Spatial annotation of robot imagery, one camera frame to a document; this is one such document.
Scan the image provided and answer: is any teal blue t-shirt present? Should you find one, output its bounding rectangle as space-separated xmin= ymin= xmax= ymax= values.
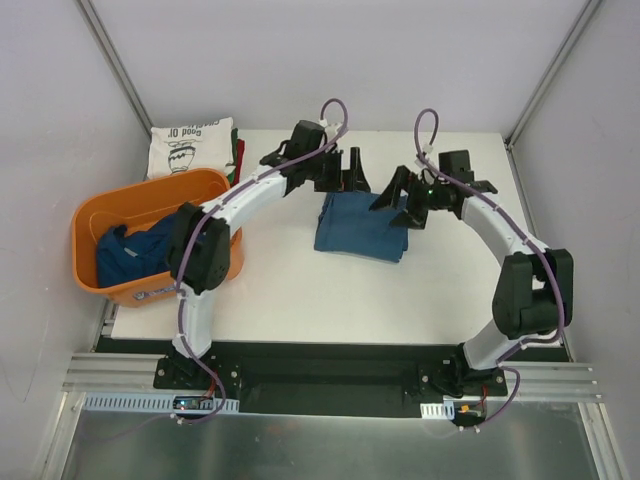
xmin=314 ymin=192 xmax=409 ymax=263

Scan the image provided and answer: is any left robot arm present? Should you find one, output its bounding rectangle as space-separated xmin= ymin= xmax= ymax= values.
xmin=167 ymin=120 xmax=370 ymax=389

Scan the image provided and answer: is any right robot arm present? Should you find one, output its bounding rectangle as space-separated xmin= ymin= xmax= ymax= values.
xmin=370 ymin=150 xmax=574 ymax=395

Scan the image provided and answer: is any red folded t-shirt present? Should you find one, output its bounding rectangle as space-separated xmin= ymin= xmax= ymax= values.
xmin=231 ymin=139 xmax=246 ymax=186

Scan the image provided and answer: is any green folded t-shirt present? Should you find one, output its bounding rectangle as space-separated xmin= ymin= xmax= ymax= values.
xmin=227 ymin=128 xmax=240 ymax=186

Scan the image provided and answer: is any white folded printed t-shirt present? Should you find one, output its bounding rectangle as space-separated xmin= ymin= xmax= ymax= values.
xmin=146 ymin=117 xmax=234 ymax=180

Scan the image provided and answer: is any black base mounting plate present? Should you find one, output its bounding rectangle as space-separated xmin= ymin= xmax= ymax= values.
xmin=153 ymin=341 xmax=507 ymax=418

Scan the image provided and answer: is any orange plastic basket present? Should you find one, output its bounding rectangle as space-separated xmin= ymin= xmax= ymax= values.
xmin=71 ymin=169 xmax=230 ymax=308

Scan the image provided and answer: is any dark navy shirt in basket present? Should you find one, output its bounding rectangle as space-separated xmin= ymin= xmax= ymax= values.
xmin=96 ymin=214 xmax=176 ymax=288

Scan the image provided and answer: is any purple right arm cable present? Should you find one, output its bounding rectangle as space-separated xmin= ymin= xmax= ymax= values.
xmin=415 ymin=108 xmax=569 ymax=441

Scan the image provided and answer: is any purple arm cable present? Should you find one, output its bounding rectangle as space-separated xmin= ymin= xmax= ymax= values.
xmin=94 ymin=98 xmax=350 ymax=442
xmin=415 ymin=108 xmax=569 ymax=441

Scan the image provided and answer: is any right aluminium frame post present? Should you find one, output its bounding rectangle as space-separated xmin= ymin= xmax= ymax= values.
xmin=504 ymin=0 xmax=605 ymax=151

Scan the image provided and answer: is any aluminium frame post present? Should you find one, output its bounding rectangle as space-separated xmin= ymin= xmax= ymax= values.
xmin=75 ymin=0 xmax=153 ymax=135
xmin=504 ymin=0 xmax=605 ymax=151

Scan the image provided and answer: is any white slotted cable duct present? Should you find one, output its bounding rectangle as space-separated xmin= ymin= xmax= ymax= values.
xmin=420 ymin=400 xmax=455 ymax=421

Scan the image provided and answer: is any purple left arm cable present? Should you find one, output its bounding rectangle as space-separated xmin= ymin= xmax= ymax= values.
xmin=94 ymin=98 xmax=350 ymax=442

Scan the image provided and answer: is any aluminium front rail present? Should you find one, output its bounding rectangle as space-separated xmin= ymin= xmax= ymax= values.
xmin=63 ymin=353 xmax=605 ymax=403

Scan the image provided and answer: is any left aluminium frame post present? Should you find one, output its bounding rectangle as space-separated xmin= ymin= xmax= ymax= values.
xmin=75 ymin=0 xmax=153 ymax=135

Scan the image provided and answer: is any grey slotted cable duct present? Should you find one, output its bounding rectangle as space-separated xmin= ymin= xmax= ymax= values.
xmin=84 ymin=393 xmax=240 ymax=415

